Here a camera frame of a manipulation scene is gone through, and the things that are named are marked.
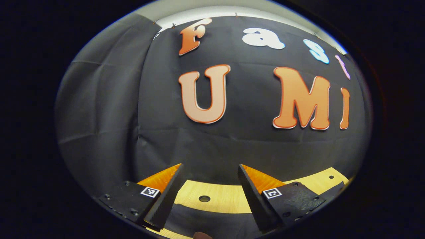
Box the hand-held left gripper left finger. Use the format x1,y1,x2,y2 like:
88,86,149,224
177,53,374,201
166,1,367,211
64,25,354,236
96,163,186,231

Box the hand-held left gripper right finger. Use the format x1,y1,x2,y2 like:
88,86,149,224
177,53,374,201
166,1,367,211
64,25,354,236
237,164,328,233

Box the dark grey jeans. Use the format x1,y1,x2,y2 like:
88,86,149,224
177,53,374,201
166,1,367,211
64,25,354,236
164,181,346,239

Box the black backdrop cloth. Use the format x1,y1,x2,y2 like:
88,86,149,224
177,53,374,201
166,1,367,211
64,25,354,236
55,13,372,196

